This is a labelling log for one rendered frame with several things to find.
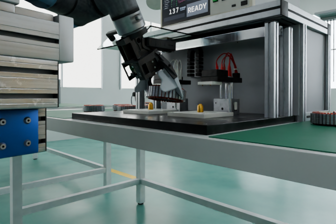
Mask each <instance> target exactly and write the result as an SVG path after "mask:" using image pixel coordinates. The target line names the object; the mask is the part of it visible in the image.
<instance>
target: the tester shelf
mask: <svg viewBox="0 0 336 224"><path fill-rule="evenodd" d="M269 21H277V22H279V23H278V26H282V27H286V26H292V25H297V24H300V25H301V24H304V25H306V27H307V28H308V29H311V30H313V31H315V32H318V33H320V34H322V35H325V36H326V35H329V36H331V24H329V23H327V22H325V21H323V20H321V19H319V18H317V17H315V16H313V15H311V14H310V13H308V12H306V11H304V10H302V9H300V8H298V7H296V6H294V5H292V4H290V3H288V2H287V1H285V0H274V1H270V2H266V3H262V4H258V5H253V6H249V7H245V8H241V9H237V10H233V11H229V12H225V13H221V14H217V15H213V16H208V17H204V18H200V19H196V20H192V21H188V22H184V23H180V24H176V25H172V26H167V27H163V28H164V29H169V30H173V31H178V32H182V33H187V34H191V35H196V36H200V37H203V38H206V37H211V36H217V35H222V34H228V33H233V32H239V31H244V30H250V29H255V28H261V27H264V26H265V22H269Z"/></svg>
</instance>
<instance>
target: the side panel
mask: <svg viewBox="0 0 336 224"><path fill-rule="evenodd" d="M314 111H329V112H330V111H331V36H330V35H323V34H321V33H318V32H316V31H314V30H311V29H309V28H307V25H304V24H300V110H299V115H296V116H295V121H296V122H305V121H310V119H311V113H312V112H314Z"/></svg>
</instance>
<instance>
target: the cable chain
mask: <svg viewBox="0 0 336 224"><path fill-rule="evenodd" d="M195 56H196V58H195ZM203 56H204V55H203V50H202V48H201V47H197V48H191V49H188V51H187V58H188V59H187V65H188V66H187V69H189V70H187V77H189V78H198V77H199V78H201V77H202V71H203V68H204V66H203V64H204V62H203V60H204V59H203V58H202V57H203ZM193 58H195V59H193ZM195 60H196V62H195V63H194V61H195ZM195 64H196V66H195V67H194V65H195ZM195 68H196V70H193V69H195ZM194 72H198V73H195V74H194ZM195 75H196V76H197V77H194V76H195Z"/></svg>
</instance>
